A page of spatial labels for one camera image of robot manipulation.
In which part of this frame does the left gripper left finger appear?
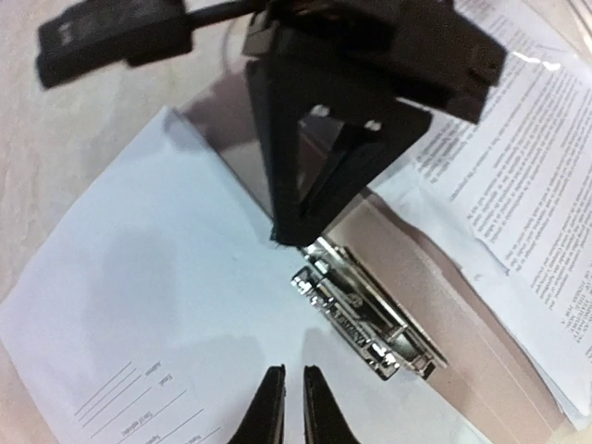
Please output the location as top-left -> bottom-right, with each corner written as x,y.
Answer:
228,364 -> 286,444

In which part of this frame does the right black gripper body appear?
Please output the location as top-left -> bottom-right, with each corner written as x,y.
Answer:
242,1 -> 507,124

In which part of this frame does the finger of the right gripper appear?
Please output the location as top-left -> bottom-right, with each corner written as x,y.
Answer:
245,59 -> 321,245
300,102 -> 433,231

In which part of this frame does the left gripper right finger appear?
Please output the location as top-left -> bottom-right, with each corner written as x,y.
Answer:
303,365 -> 356,444

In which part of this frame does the transparent plastic folder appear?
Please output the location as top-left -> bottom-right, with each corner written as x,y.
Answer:
182,73 -> 574,443

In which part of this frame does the sparse printed paper sheet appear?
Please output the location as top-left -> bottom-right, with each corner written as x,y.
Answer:
1,109 -> 484,443

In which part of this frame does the metal folder clip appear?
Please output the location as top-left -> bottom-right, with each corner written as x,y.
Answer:
291,237 -> 449,380

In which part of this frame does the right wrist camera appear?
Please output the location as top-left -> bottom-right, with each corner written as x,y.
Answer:
36,0 -> 192,89

